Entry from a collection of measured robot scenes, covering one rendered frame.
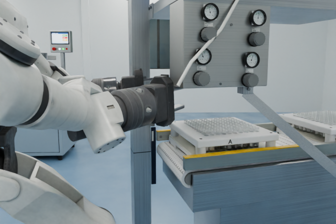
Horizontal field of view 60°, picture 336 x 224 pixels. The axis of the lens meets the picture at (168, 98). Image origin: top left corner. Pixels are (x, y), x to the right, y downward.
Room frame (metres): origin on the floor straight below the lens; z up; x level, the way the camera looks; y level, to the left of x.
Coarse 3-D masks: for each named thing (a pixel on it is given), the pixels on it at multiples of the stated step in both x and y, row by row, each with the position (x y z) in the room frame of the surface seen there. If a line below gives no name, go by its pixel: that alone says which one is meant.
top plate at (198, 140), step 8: (240, 120) 0.95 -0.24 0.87; (176, 128) 0.86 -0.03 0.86; (184, 128) 0.84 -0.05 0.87; (192, 128) 0.84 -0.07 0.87; (264, 128) 0.84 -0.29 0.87; (184, 136) 0.80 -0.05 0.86; (192, 136) 0.75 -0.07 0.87; (200, 136) 0.75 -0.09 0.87; (208, 136) 0.75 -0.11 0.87; (216, 136) 0.75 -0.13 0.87; (224, 136) 0.75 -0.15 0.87; (232, 136) 0.75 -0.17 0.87; (240, 136) 0.75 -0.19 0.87; (248, 136) 0.75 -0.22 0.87; (256, 136) 0.76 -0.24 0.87; (264, 136) 0.77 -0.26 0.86; (272, 136) 0.77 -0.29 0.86; (200, 144) 0.71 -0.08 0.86; (208, 144) 0.72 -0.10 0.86; (216, 144) 0.73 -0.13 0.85; (224, 144) 0.73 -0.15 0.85; (232, 144) 0.74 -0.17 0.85
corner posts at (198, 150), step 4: (172, 132) 0.92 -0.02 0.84; (176, 132) 0.92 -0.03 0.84; (268, 144) 0.78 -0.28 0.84; (272, 144) 0.78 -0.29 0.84; (196, 148) 0.72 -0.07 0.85; (200, 148) 0.72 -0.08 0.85; (204, 148) 0.72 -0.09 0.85; (196, 152) 0.72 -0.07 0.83; (200, 152) 0.72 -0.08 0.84; (204, 152) 0.72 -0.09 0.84
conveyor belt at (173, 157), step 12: (276, 132) 1.07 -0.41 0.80; (168, 144) 0.91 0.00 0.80; (276, 144) 0.91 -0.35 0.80; (288, 144) 0.91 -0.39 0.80; (168, 156) 0.82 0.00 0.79; (180, 156) 0.80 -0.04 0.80; (180, 168) 0.73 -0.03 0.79; (204, 168) 0.72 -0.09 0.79; (216, 168) 0.73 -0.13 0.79; (180, 180) 0.70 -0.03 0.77
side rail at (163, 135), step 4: (256, 124) 1.05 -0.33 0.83; (260, 124) 1.06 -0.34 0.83; (264, 124) 1.06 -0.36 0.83; (268, 124) 1.07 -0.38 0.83; (272, 124) 1.07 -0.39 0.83; (268, 128) 1.07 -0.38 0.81; (272, 128) 1.07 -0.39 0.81; (156, 132) 0.95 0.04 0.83; (160, 132) 0.95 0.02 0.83; (164, 132) 0.95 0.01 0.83; (168, 132) 0.95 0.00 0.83; (156, 136) 0.95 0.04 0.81; (160, 136) 0.95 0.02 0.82; (164, 136) 0.95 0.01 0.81; (168, 136) 0.95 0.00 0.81; (160, 140) 0.95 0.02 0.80
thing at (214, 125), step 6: (192, 120) 0.91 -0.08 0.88; (198, 120) 0.91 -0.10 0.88; (204, 120) 0.91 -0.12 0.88; (210, 120) 0.91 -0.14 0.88; (216, 120) 0.91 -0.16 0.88; (222, 120) 0.93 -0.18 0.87; (228, 120) 0.91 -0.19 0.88; (234, 120) 0.90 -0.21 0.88; (198, 126) 0.85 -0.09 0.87; (204, 126) 0.82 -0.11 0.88; (210, 126) 0.83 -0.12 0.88; (216, 126) 0.82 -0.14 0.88; (222, 126) 0.82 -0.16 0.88; (228, 126) 0.83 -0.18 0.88; (234, 126) 0.82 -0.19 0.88; (240, 126) 0.83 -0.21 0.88; (246, 126) 0.83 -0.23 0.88
